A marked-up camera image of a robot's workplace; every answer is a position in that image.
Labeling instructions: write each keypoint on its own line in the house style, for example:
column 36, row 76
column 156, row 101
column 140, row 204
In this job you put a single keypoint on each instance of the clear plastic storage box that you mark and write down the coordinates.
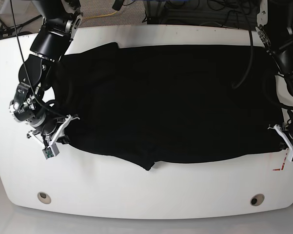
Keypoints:
column 4, row 7

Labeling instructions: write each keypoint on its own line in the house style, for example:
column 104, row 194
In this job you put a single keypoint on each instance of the right table cable grommet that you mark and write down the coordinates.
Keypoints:
column 257, row 200

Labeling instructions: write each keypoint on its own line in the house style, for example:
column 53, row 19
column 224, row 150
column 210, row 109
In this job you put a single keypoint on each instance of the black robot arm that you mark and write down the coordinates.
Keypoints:
column 275, row 29
column 61, row 19

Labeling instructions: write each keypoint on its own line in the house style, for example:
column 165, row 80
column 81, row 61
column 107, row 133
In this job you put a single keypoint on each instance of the table cable grommet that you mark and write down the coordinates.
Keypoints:
column 257, row 200
column 44, row 198

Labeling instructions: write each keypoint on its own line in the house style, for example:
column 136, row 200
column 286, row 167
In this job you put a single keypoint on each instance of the black T-shirt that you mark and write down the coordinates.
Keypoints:
column 169, row 103

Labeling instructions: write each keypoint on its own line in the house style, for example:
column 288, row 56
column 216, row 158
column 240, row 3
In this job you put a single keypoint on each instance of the left table cable grommet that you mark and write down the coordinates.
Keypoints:
column 44, row 198

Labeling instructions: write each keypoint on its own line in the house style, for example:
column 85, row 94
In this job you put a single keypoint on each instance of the red tape rectangle marking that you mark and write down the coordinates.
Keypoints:
column 282, row 166

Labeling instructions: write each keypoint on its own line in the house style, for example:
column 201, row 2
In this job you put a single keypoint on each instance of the black tripod stand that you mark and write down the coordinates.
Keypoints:
column 7, row 31

